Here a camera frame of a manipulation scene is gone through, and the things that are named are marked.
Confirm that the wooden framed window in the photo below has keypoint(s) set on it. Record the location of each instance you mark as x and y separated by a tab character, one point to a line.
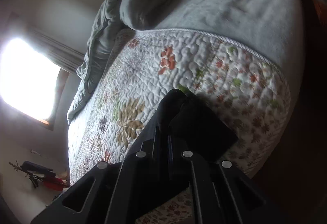
30	82

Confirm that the floral quilted bedspread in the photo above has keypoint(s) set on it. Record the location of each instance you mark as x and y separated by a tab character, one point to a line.
247	91

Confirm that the wooden coat rack with clothes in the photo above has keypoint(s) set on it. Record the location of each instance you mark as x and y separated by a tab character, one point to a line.
37	173

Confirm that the grey-green duvet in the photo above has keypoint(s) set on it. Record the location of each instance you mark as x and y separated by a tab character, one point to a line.
101	42

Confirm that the black pants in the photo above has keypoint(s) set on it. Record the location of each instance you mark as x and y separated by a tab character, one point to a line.
183	142

